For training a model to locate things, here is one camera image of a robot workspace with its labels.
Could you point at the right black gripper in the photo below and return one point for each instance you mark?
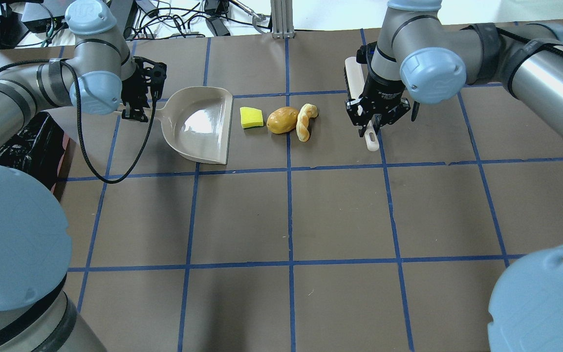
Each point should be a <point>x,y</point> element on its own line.
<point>382,91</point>

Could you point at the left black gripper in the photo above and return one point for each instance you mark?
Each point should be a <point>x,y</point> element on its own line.
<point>130,94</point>

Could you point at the beige hand brush black bristles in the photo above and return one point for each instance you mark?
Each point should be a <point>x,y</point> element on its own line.
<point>355,83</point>

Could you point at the beige plastic dustpan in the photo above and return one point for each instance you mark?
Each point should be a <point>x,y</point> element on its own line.
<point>196,122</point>

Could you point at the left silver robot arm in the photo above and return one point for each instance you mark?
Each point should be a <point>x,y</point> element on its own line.
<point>36,315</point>

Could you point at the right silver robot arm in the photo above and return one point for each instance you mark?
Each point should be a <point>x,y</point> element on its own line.
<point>508,82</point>

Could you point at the black bag lined bin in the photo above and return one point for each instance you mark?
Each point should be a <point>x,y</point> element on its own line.
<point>38,149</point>

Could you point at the twisted bread roll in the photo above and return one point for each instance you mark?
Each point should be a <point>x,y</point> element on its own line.
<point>307,112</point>

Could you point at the brown potato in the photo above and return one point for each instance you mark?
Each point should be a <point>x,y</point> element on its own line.
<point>282,120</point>

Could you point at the yellow green sponge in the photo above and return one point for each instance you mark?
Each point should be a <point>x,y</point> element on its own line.
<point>251,118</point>

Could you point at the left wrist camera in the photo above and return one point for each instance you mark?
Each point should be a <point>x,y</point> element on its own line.
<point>154,76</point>

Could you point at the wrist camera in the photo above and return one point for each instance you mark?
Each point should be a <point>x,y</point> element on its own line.
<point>154,76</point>
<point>365,53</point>

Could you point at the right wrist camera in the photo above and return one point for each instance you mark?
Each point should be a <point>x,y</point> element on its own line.
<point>365,53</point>

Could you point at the aluminium frame post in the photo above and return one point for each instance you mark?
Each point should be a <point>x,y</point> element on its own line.
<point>282,19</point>

